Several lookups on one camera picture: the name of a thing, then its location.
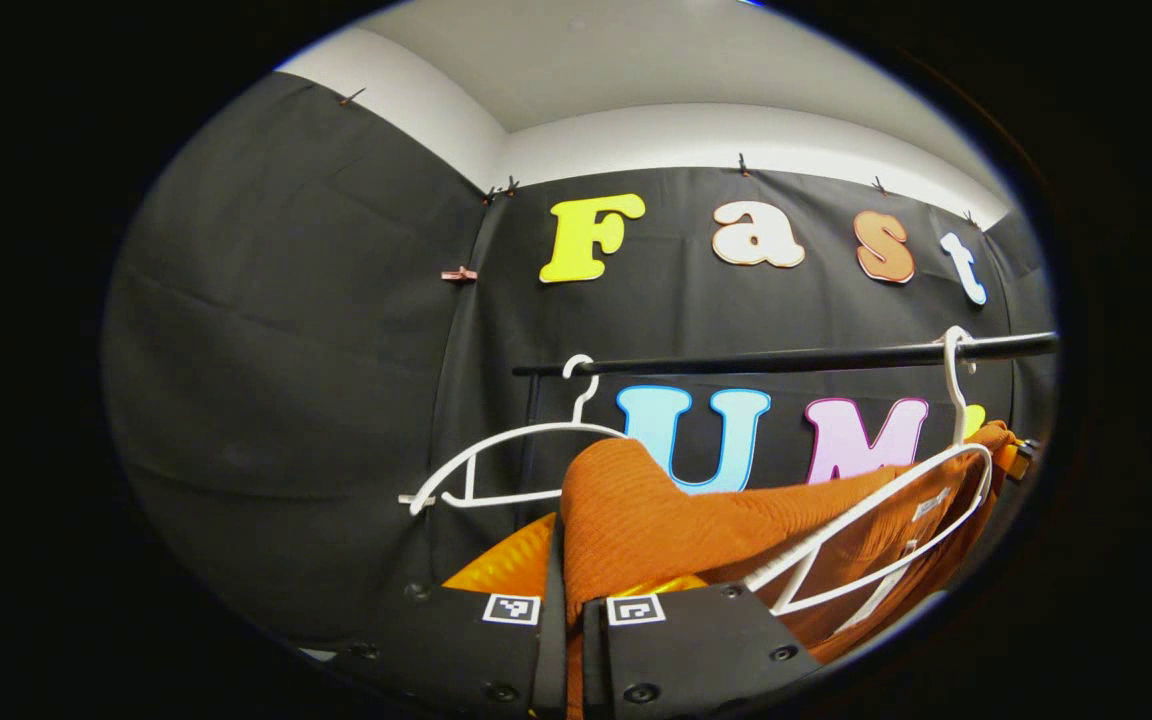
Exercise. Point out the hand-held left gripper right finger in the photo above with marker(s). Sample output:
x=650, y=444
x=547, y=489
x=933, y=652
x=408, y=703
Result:
x=696, y=640

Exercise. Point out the row of black cloth clips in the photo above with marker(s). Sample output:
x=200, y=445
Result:
x=742, y=163

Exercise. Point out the white shirt hanger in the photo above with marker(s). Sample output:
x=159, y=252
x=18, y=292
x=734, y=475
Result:
x=956, y=400

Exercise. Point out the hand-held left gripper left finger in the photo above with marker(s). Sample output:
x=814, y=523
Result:
x=456, y=640

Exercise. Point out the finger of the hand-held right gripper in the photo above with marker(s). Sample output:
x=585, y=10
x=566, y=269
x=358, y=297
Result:
x=1011, y=458

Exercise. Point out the white empty hanger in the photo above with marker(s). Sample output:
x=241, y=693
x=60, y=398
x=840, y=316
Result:
x=586, y=398

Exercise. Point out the black clothes rack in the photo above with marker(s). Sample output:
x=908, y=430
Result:
x=786, y=358

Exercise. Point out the pink cloth clip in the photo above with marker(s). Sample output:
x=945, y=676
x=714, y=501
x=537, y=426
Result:
x=459, y=274

